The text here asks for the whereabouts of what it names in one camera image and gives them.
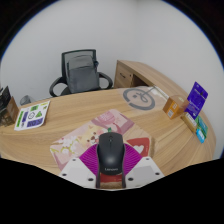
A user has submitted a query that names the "purple card package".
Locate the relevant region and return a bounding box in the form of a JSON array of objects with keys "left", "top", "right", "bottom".
[{"left": 184, "top": 81, "right": 209, "bottom": 120}]

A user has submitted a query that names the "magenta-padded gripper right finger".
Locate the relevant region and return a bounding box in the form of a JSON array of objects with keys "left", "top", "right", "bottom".
[{"left": 123, "top": 142, "right": 165, "bottom": 190}]

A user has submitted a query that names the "green small box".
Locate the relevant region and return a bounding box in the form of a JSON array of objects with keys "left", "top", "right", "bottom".
[{"left": 196, "top": 115, "right": 209, "bottom": 136}]

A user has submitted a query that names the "large brown open-lid box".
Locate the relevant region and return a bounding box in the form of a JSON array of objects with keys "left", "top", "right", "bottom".
[{"left": 0, "top": 85, "right": 20, "bottom": 128}]

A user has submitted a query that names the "orange cardboard box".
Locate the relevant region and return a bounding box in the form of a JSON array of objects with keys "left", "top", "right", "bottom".
[{"left": 162, "top": 94, "right": 190, "bottom": 120}]

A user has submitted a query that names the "black computer mouse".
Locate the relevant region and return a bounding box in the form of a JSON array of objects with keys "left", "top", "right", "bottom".
[{"left": 95, "top": 131, "right": 127, "bottom": 176}]

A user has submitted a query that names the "black mesh office chair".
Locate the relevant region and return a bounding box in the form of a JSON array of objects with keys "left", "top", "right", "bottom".
[{"left": 49, "top": 49, "right": 114, "bottom": 98}]

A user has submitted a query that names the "pink floral mouse pad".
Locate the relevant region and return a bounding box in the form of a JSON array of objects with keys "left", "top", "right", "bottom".
[{"left": 49, "top": 108, "right": 135, "bottom": 172}]

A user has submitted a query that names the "tan flat box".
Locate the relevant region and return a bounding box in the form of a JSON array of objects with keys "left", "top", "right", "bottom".
[{"left": 180, "top": 112, "right": 198, "bottom": 135}]

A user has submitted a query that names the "blue small box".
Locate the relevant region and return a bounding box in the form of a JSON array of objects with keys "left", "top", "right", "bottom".
[{"left": 195, "top": 128, "right": 206, "bottom": 144}]

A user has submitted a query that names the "wooden side desk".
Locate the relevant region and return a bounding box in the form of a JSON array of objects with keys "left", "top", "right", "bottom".
[{"left": 113, "top": 59, "right": 198, "bottom": 101}]

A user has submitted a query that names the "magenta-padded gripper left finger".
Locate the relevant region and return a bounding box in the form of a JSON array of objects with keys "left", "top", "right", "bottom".
[{"left": 59, "top": 143, "right": 101, "bottom": 190}]

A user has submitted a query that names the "grey backpack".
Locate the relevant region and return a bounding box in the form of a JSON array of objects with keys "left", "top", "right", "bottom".
[{"left": 66, "top": 54, "right": 101, "bottom": 94}]

